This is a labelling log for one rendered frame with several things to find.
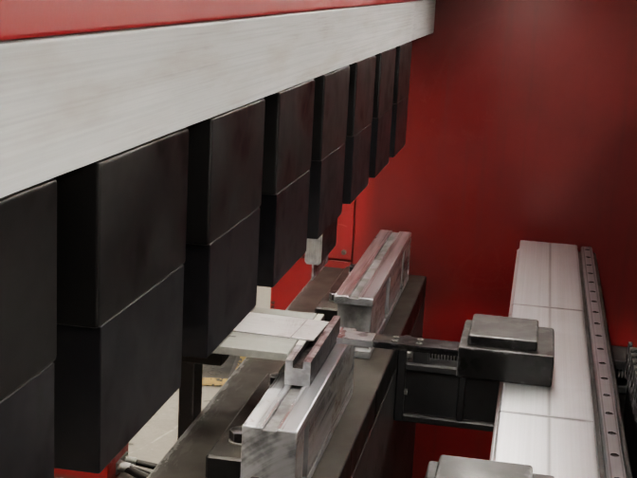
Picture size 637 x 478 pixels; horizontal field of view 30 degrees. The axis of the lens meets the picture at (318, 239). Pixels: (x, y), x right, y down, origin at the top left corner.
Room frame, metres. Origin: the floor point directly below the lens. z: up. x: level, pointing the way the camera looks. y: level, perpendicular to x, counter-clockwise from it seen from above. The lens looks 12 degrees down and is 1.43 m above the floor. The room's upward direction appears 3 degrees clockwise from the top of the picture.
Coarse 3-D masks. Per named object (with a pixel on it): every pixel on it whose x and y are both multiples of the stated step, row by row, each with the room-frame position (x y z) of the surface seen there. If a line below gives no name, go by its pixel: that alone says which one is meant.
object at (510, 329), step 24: (360, 336) 1.40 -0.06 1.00; (384, 336) 1.40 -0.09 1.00; (480, 336) 1.33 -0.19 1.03; (504, 336) 1.33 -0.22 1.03; (528, 336) 1.34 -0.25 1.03; (552, 336) 1.38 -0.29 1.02; (480, 360) 1.32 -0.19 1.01; (504, 360) 1.31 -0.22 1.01; (528, 360) 1.31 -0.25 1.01; (552, 360) 1.30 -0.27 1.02; (528, 384) 1.31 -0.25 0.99
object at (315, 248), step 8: (336, 224) 1.46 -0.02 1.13; (328, 232) 1.40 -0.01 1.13; (336, 232) 1.46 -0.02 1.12; (312, 240) 1.37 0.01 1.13; (320, 240) 1.36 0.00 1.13; (328, 240) 1.41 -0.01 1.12; (336, 240) 1.46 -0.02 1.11; (312, 248) 1.37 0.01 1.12; (320, 248) 1.36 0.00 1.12; (328, 248) 1.41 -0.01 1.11; (312, 256) 1.37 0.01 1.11; (320, 256) 1.36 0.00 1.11; (312, 264) 1.37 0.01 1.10; (320, 264) 1.41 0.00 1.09; (312, 272) 1.37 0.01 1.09; (312, 280) 1.37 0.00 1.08
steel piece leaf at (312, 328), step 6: (306, 324) 1.44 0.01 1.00; (312, 324) 1.45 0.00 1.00; (318, 324) 1.45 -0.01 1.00; (324, 324) 1.45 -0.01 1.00; (300, 330) 1.42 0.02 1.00; (306, 330) 1.42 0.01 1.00; (312, 330) 1.42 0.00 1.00; (318, 330) 1.42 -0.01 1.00; (294, 336) 1.39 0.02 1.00; (300, 336) 1.39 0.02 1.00; (306, 336) 1.40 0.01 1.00; (312, 336) 1.40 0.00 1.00
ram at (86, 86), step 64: (0, 0) 0.47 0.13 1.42; (64, 0) 0.53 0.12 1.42; (128, 0) 0.61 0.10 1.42; (192, 0) 0.72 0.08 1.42; (256, 0) 0.87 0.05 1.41; (320, 0) 1.12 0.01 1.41; (384, 0) 1.55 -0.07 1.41; (0, 64) 0.47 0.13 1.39; (64, 64) 0.53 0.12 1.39; (128, 64) 0.61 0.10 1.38; (192, 64) 0.72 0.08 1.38; (256, 64) 0.88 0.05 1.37; (320, 64) 1.14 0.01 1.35; (0, 128) 0.46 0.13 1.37; (64, 128) 0.53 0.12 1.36; (128, 128) 0.61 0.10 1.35; (0, 192) 0.46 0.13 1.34
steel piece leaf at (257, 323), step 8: (248, 320) 1.45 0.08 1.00; (256, 320) 1.45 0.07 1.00; (264, 320) 1.46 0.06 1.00; (272, 320) 1.46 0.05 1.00; (280, 320) 1.46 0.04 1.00; (288, 320) 1.46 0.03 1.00; (296, 320) 1.46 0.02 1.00; (304, 320) 1.47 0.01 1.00; (240, 328) 1.41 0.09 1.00; (248, 328) 1.42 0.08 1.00; (256, 328) 1.42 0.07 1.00; (264, 328) 1.42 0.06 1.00; (272, 328) 1.42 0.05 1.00; (280, 328) 1.42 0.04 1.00; (288, 328) 1.42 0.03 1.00; (296, 328) 1.43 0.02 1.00; (272, 336) 1.39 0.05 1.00; (280, 336) 1.39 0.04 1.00; (288, 336) 1.39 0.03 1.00
